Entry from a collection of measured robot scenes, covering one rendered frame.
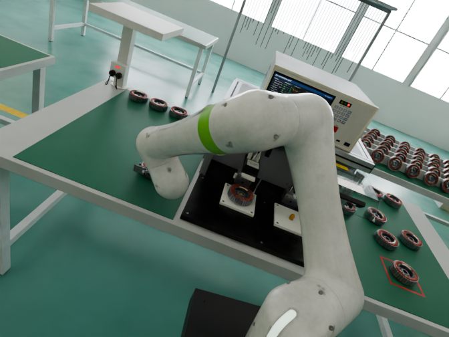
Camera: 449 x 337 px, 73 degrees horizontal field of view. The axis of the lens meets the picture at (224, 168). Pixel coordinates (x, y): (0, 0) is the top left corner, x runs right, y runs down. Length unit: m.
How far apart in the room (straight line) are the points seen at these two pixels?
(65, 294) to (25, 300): 0.17
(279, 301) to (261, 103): 0.37
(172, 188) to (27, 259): 1.17
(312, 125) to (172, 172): 0.45
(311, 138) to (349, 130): 0.66
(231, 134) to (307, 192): 0.23
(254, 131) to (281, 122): 0.05
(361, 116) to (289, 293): 0.85
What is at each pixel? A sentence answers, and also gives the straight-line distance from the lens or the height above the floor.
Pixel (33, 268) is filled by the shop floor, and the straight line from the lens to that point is 1.90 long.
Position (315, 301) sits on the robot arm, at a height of 1.08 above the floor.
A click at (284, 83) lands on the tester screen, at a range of 1.24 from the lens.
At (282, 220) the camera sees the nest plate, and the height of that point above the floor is 0.78.
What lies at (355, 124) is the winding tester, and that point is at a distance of 1.33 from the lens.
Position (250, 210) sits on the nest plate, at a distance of 1.28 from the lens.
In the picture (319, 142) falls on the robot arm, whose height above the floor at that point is 1.31.
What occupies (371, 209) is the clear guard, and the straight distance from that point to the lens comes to 1.22.
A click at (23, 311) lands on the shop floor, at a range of 1.77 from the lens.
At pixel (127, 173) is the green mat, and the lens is 1.29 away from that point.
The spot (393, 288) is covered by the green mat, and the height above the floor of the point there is 0.75.
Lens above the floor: 1.52
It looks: 30 degrees down
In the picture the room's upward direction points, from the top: 23 degrees clockwise
